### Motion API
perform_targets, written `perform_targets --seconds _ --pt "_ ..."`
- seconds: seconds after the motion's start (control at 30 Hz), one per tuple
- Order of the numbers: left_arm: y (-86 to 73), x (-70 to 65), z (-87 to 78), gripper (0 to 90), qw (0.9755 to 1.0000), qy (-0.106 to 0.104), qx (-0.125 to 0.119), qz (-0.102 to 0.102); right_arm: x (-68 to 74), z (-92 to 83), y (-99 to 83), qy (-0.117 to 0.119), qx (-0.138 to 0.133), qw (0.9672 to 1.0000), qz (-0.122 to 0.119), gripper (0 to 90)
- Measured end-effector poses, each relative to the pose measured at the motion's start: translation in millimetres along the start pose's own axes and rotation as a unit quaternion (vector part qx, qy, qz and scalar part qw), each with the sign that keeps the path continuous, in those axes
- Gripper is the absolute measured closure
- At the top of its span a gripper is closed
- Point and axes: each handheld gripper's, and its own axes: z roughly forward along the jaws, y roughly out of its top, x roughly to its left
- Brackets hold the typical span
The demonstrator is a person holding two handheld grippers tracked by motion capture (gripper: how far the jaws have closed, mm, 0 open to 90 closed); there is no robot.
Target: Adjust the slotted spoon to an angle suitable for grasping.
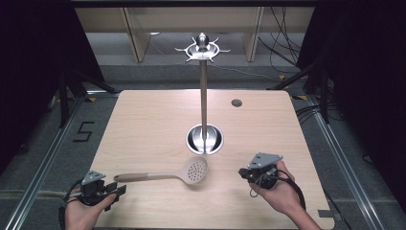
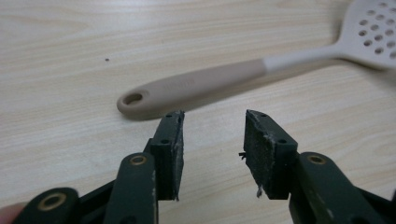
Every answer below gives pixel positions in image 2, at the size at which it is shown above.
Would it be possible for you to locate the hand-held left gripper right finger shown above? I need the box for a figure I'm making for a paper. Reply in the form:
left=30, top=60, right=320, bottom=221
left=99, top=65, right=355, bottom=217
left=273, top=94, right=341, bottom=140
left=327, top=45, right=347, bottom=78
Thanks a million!
left=238, top=109, right=299, bottom=201

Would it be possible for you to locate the beige slotted spatula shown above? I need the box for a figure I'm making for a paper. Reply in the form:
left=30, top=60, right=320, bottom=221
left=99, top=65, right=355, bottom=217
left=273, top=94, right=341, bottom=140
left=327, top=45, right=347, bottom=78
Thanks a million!
left=116, top=0, right=396, bottom=121

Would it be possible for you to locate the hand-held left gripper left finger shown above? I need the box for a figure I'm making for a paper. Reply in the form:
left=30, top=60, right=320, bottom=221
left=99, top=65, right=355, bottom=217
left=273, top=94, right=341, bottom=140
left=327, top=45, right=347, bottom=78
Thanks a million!
left=143, top=110, right=186, bottom=202

